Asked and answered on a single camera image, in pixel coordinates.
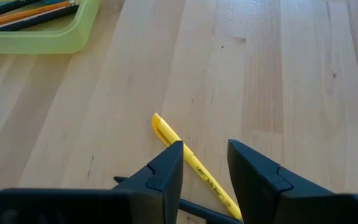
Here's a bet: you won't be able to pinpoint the short black stylus pen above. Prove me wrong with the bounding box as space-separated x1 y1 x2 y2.
0 4 81 33

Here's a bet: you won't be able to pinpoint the dark grey pen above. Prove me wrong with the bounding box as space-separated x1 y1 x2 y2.
0 0 44 21

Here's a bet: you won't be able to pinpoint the orange pencil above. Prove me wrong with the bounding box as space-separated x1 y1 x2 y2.
0 1 75 30

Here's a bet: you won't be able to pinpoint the yellow highlighter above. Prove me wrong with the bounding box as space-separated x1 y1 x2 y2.
151 112 244 222

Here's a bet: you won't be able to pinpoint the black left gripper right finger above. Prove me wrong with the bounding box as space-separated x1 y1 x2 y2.
227 139 358 224

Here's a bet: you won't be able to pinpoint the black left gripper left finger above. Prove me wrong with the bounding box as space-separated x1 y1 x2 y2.
0 140 185 224

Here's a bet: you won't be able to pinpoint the translucent yellow-green supply box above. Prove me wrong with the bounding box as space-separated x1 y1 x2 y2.
0 0 102 55

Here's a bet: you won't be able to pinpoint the matte black pen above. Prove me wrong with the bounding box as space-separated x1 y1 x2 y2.
113 175 244 224

